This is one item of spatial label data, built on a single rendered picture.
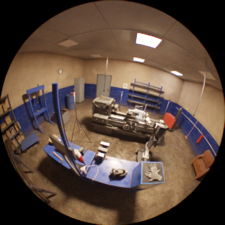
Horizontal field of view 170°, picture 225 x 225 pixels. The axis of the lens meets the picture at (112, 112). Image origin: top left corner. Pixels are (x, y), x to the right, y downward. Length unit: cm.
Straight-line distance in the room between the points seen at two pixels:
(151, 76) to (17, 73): 716
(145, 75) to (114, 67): 218
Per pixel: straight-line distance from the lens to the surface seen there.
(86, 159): 148
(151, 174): 111
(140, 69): 554
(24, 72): 385
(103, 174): 136
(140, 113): 267
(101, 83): 582
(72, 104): 484
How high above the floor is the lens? 218
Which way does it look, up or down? 28 degrees down
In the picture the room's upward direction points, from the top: 8 degrees clockwise
